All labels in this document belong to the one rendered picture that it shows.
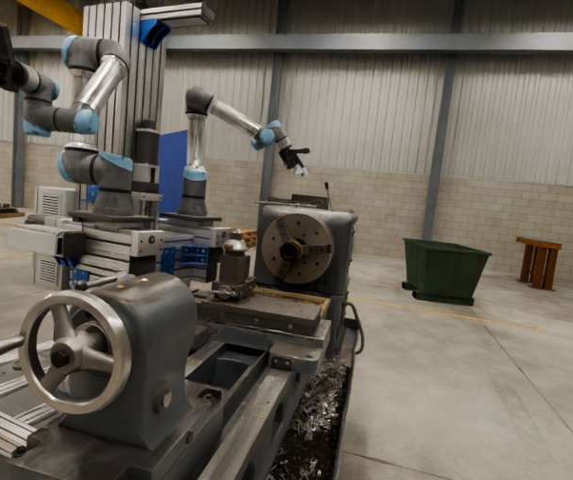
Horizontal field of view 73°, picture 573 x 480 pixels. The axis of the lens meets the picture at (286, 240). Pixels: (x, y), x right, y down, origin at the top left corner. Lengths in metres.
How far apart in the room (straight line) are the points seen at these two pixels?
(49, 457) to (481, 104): 11.99
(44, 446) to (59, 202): 1.48
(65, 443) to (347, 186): 11.26
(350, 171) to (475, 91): 3.88
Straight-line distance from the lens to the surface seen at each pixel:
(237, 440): 0.76
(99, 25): 2.05
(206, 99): 2.03
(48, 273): 2.10
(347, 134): 11.89
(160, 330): 0.56
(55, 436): 0.66
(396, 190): 11.60
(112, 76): 1.57
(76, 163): 1.66
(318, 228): 1.67
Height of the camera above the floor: 1.28
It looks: 6 degrees down
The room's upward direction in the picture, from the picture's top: 6 degrees clockwise
